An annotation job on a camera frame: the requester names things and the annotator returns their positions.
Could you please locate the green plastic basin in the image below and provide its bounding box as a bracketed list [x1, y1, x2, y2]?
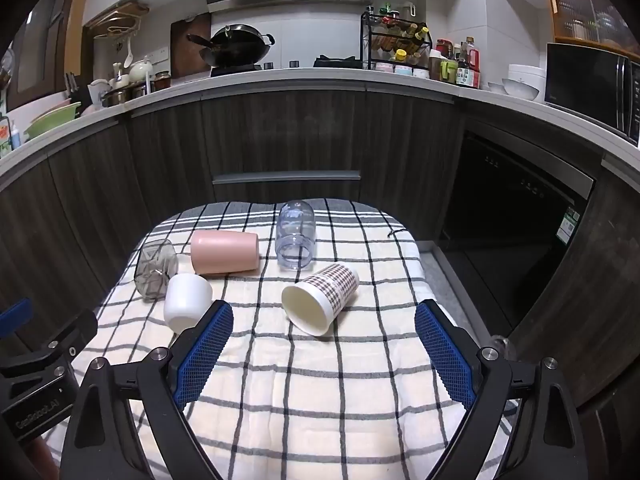
[24, 101, 82, 141]

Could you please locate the black spice rack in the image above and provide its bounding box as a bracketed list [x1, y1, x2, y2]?
[361, 9, 434, 73]

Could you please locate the checked white cloth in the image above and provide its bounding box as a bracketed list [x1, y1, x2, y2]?
[42, 199, 521, 480]

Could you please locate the wall rack with wooden board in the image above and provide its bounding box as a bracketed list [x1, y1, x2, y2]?
[82, 1, 151, 41]

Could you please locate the black knife block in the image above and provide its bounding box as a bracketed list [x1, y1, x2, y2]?
[63, 72, 84, 106]

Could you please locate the black wok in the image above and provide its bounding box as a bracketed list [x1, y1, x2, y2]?
[186, 24, 276, 69]

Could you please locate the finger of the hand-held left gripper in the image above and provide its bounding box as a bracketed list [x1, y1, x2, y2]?
[0, 308, 99, 386]
[0, 299, 32, 333]

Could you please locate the black dishwasher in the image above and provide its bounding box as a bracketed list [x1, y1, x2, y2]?
[439, 130, 597, 333]

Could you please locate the plaid paper cup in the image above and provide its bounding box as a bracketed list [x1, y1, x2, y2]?
[281, 262, 361, 337]

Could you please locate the wooden glass-door cabinet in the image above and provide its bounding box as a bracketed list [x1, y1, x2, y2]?
[544, 0, 640, 57]

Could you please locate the black induction cooker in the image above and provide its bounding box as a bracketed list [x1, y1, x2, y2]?
[210, 62, 264, 79]

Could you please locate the grey glass cup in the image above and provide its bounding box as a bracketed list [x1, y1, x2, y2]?
[134, 239, 179, 301]

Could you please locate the pink cup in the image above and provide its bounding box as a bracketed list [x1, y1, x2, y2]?
[190, 229, 261, 276]

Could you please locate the clear plastic cup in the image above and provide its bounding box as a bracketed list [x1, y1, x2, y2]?
[275, 200, 316, 271]

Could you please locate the black microwave oven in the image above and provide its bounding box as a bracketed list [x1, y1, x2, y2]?
[544, 42, 640, 149]

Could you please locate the black gas stove trivet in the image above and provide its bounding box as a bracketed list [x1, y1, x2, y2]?
[313, 54, 362, 69]

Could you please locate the green label sticker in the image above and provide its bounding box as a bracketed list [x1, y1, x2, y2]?
[557, 208, 581, 246]

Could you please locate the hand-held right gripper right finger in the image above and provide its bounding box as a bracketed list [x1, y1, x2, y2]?
[414, 299, 591, 480]

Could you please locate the white cup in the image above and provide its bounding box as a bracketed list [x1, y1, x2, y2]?
[163, 273, 215, 335]

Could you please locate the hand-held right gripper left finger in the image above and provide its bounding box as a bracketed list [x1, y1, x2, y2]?
[60, 300, 236, 480]

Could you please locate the dark soy sauce bottle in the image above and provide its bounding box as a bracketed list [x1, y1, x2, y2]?
[456, 36, 482, 89]

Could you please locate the white teapot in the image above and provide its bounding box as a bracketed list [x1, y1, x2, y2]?
[128, 57, 154, 84]

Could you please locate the brown cutting board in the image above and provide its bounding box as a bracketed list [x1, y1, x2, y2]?
[170, 12, 213, 79]

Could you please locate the stack of white bowls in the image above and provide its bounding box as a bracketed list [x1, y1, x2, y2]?
[502, 64, 547, 101]

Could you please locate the steel pot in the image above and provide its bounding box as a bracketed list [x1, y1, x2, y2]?
[102, 84, 149, 109]

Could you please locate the metal drawer handle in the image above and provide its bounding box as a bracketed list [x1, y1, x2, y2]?
[211, 170, 362, 186]

